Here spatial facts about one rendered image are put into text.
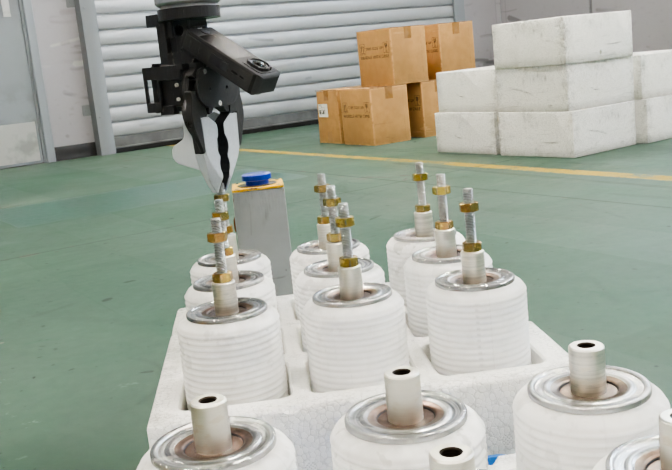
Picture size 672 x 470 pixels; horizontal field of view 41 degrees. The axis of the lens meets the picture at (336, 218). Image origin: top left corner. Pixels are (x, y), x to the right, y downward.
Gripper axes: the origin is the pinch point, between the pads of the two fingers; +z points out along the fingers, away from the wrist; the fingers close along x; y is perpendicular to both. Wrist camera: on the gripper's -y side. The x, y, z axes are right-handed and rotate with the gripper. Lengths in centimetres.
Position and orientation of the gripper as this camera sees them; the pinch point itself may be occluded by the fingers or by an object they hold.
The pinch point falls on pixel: (223, 180)
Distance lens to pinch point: 106.0
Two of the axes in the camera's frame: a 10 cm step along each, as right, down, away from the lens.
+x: -5.2, 2.0, -8.3
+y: -8.5, -0.1, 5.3
